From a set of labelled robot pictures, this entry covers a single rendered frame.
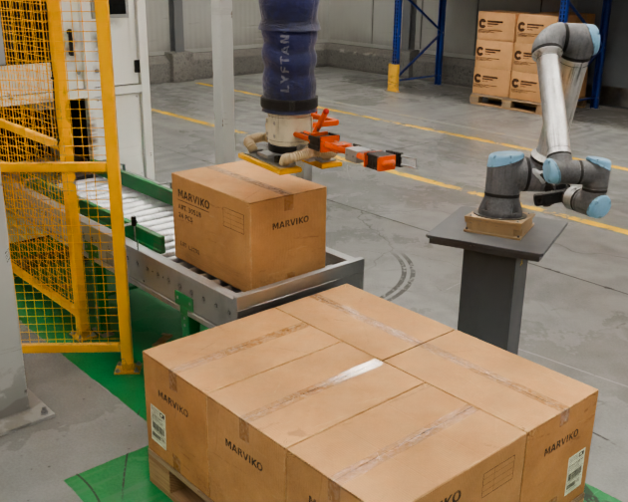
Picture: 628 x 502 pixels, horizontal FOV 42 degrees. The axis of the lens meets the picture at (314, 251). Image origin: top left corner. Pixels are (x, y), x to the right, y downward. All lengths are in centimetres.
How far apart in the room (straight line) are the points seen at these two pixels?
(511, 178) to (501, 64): 779
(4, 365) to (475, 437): 201
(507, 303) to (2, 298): 211
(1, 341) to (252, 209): 117
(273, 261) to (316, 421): 104
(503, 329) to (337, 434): 144
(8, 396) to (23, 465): 38
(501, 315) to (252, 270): 112
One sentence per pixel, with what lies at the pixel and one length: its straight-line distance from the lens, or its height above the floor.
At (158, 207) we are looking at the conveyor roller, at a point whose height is 55.
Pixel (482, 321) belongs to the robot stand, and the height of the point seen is 35.
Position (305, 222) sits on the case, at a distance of 342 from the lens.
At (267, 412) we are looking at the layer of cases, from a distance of 255.
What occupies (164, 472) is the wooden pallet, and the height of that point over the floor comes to 10.
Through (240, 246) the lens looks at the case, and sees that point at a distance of 333.
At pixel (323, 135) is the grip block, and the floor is 123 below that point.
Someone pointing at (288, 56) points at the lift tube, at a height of 151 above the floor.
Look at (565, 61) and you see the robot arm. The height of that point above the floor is 149.
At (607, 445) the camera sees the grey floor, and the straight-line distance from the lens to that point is 362.
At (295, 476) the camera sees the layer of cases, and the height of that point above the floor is 47.
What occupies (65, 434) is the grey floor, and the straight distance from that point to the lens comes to 358.
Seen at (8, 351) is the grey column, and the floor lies 32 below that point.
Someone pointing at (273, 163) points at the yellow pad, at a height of 110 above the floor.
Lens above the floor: 186
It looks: 20 degrees down
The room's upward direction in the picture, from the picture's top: 1 degrees clockwise
